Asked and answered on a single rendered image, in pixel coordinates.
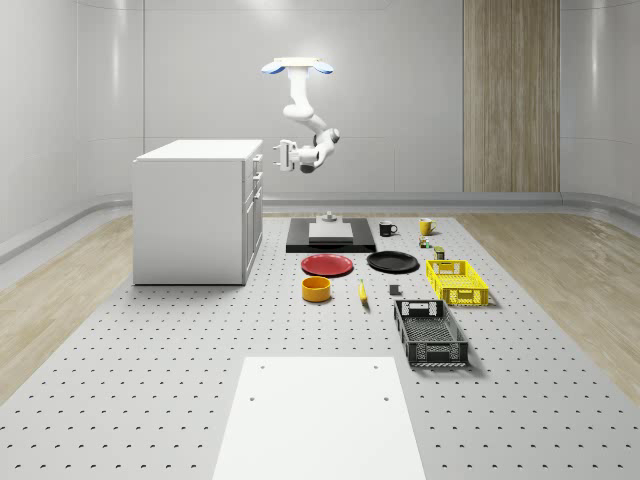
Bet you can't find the black stove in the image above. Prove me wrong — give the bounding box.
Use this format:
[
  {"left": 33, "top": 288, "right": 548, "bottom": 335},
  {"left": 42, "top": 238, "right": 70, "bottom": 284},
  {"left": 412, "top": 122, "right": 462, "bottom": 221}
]
[{"left": 285, "top": 210, "right": 378, "bottom": 254}]

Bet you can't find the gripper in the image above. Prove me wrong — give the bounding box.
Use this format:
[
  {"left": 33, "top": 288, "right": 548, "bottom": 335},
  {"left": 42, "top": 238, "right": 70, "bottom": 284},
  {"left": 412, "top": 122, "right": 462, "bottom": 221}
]
[{"left": 271, "top": 139, "right": 300, "bottom": 175}]

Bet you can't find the black plate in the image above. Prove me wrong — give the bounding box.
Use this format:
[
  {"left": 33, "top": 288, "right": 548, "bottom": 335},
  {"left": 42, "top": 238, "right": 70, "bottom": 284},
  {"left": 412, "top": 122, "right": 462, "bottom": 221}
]
[{"left": 365, "top": 250, "right": 421, "bottom": 275}]

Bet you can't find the yellow bowl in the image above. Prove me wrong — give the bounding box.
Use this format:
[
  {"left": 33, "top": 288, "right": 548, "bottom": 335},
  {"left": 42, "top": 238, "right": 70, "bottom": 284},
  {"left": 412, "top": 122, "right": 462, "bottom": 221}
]
[{"left": 300, "top": 275, "right": 333, "bottom": 304}]

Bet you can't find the white board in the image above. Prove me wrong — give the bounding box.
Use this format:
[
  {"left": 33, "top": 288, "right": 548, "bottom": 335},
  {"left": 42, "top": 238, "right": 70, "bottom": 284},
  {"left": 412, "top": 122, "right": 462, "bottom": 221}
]
[{"left": 211, "top": 355, "right": 428, "bottom": 480}]

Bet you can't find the white cabinet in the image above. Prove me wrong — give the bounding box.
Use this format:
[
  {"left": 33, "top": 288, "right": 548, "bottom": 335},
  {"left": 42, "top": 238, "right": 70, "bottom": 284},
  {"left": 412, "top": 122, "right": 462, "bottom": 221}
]
[{"left": 132, "top": 138, "right": 265, "bottom": 287}]

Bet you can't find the yellow basket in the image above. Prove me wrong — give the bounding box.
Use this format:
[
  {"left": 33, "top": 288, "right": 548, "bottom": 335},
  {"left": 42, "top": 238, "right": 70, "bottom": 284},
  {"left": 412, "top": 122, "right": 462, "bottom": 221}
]
[{"left": 424, "top": 258, "right": 491, "bottom": 307}]

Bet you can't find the red plate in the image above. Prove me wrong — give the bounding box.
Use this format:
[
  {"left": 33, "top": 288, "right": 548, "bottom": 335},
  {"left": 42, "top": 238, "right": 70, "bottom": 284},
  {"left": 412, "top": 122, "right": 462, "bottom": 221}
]
[{"left": 300, "top": 252, "right": 355, "bottom": 278}]

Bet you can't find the dark grey basket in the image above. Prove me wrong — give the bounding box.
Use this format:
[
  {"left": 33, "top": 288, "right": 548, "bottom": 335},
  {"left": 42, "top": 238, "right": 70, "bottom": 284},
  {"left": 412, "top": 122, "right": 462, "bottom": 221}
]
[{"left": 392, "top": 298, "right": 472, "bottom": 369}]

